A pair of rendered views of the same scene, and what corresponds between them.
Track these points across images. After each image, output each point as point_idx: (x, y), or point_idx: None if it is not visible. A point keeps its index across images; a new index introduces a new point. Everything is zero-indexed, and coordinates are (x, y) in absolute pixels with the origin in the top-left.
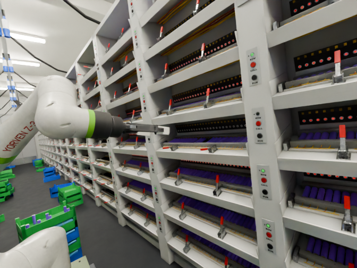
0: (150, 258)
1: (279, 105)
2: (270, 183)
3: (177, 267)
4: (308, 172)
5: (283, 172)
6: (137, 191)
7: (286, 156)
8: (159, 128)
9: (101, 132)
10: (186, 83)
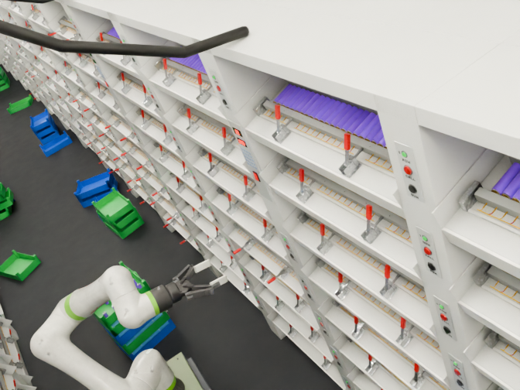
0: (258, 330)
1: (315, 284)
2: (326, 327)
3: (289, 343)
4: (343, 333)
5: None
6: None
7: (330, 316)
8: (214, 286)
9: (165, 309)
10: None
